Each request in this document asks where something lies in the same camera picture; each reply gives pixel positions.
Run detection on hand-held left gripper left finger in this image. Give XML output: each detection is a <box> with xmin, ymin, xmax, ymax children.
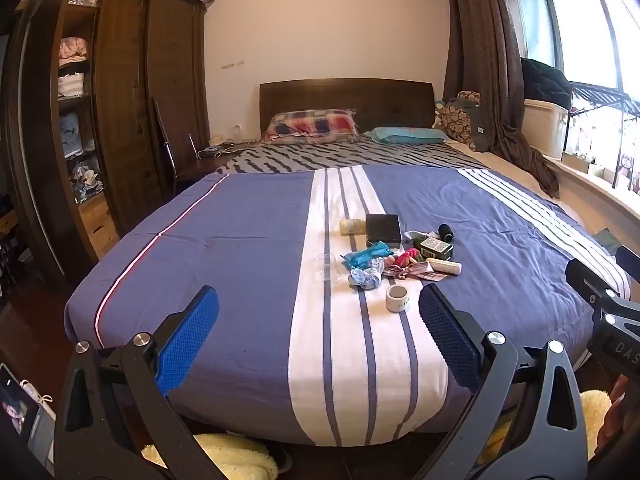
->
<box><xmin>54</xmin><ymin>285</ymin><xmax>221</xmax><ymax>480</ymax></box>

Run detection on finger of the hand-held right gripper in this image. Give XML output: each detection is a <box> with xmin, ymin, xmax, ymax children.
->
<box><xmin>616</xmin><ymin>245</ymin><xmax>640</xmax><ymax>272</ymax></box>
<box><xmin>565</xmin><ymin>258</ymin><xmax>623</xmax><ymax>311</ymax></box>

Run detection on stuffed monkey toy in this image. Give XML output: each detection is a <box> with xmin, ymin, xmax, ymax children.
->
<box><xmin>617</xmin><ymin>152</ymin><xmax>640</xmax><ymax>189</ymax></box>

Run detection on white charger cables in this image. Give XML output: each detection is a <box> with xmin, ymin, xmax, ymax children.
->
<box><xmin>197</xmin><ymin>131</ymin><xmax>247</xmax><ymax>159</ymax></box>

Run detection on white storage box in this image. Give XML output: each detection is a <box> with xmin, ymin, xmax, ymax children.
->
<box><xmin>522</xmin><ymin>98</ymin><xmax>571</xmax><ymax>159</ymax></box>

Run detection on wooden headboard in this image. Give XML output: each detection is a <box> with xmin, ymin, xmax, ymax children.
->
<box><xmin>259</xmin><ymin>78</ymin><xmax>436</xmax><ymax>142</ymax></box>

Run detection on yellow fluffy rug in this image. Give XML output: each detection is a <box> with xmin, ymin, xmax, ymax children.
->
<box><xmin>141</xmin><ymin>390</ymin><xmax>614</xmax><ymax>480</ymax></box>

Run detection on mixed folded clothes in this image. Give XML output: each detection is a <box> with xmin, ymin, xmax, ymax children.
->
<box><xmin>70</xmin><ymin>157</ymin><xmax>104</xmax><ymax>197</ymax></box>

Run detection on brown patterned cushion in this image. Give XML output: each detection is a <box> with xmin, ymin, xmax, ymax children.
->
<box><xmin>434</xmin><ymin>91</ymin><xmax>485</xmax><ymax>152</ymax></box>

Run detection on black drying rack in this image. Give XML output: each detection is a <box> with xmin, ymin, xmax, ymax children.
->
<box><xmin>569</xmin><ymin>82</ymin><xmax>640</xmax><ymax>122</ymax></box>

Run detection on brown curtain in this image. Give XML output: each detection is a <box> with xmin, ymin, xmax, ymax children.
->
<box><xmin>442</xmin><ymin>0</ymin><xmax>562</xmax><ymax>198</ymax></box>

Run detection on blue white striped blanket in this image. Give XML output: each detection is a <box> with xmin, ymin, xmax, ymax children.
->
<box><xmin>64</xmin><ymin>164</ymin><xmax>633</xmax><ymax>447</ymax></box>

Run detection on teal pillow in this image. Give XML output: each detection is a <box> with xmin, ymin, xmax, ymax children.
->
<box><xmin>363</xmin><ymin>126</ymin><xmax>451</xmax><ymax>145</ymax></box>

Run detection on plaid pillow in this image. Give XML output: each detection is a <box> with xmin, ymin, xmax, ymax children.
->
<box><xmin>263</xmin><ymin>108</ymin><xmax>360</xmax><ymax>145</ymax></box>

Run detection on white tape roll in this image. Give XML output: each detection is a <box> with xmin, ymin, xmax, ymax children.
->
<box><xmin>385</xmin><ymin>285</ymin><xmax>411</xmax><ymax>314</ymax></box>

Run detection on dark wooden nightstand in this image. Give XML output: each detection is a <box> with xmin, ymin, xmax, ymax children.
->
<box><xmin>175</xmin><ymin>141</ymin><xmax>257</xmax><ymax>192</ymax></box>

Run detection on window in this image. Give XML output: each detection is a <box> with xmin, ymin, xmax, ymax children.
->
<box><xmin>510</xmin><ymin>0</ymin><xmax>640</xmax><ymax>92</ymax></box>

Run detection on grey patterned bedsheet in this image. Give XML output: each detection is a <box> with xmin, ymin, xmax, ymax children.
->
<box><xmin>220</xmin><ymin>140</ymin><xmax>496</xmax><ymax>177</ymax></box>

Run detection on person's right hand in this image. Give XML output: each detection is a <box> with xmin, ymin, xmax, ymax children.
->
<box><xmin>602</xmin><ymin>375</ymin><xmax>640</xmax><ymax>461</ymax></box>

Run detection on white folded clothes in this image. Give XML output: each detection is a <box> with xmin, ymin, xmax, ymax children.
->
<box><xmin>57</xmin><ymin>73</ymin><xmax>87</xmax><ymax>99</ymax></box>

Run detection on wooden wardrobe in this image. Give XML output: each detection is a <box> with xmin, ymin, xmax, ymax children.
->
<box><xmin>0</xmin><ymin>0</ymin><xmax>212</xmax><ymax>301</ymax></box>

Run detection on white tube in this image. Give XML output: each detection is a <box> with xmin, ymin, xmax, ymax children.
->
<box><xmin>425</xmin><ymin>258</ymin><xmax>463</xmax><ymax>277</ymax></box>

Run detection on blue plastic packet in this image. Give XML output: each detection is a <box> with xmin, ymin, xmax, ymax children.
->
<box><xmin>341</xmin><ymin>241</ymin><xmax>392</xmax><ymax>272</ymax></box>

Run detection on black quilted jacket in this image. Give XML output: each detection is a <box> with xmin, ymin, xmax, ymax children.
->
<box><xmin>520</xmin><ymin>57</ymin><xmax>574</xmax><ymax>111</ymax></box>

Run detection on metal frame chair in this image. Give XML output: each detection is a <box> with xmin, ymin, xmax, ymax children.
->
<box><xmin>151</xmin><ymin>97</ymin><xmax>197</xmax><ymax>196</ymax></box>

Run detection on dark green box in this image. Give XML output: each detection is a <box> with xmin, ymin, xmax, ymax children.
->
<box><xmin>418</xmin><ymin>236</ymin><xmax>454</xmax><ymax>261</ymax></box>

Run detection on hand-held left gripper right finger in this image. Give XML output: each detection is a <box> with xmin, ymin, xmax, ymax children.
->
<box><xmin>415</xmin><ymin>282</ymin><xmax>588</xmax><ymax>480</ymax></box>

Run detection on black square box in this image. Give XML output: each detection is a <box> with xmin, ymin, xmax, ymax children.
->
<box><xmin>365</xmin><ymin>214</ymin><xmax>404</xmax><ymax>249</ymax></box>

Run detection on light blue folded clothes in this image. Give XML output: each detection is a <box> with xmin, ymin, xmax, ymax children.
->
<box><xmin>60</xmin><ymin>111</ymin><xmax>97</xmax><ymax>159</ymax></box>

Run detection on clear plastic container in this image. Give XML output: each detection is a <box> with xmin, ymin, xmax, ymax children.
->
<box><xmin>315</xmin><ymin>253</ymin><xmax>346</xmax><ymax>286</ymax></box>

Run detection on pink folded clothes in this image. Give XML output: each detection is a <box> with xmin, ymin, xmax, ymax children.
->
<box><xmin>58</xmin><ymin>36</ymin><xmax>92</xmax><ymax>64</ymax></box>

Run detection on striped ribbon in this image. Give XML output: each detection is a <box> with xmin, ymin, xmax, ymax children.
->
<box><xmin>384</xmin><ymin>262</ymin><xmax>444</xmax><ymax>281</ymax></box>

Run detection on colourful pipe cleaner garland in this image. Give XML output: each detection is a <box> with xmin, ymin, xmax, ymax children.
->
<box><xmin>383</xmin><ymin>247</ymin><xmax>426</xmax><ymax>269</ymax></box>

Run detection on tablet on stand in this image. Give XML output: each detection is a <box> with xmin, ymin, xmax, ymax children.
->
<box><xmin>0</xmin><ymin>363</ymin><xmax>57</xmax><ymax>467</ymax></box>

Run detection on blue white wrapper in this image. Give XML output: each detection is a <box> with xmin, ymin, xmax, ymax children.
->
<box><xmin>348</xmin><ymin>259</ymin><xmax>385</xmax><ymax>291</ymax></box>

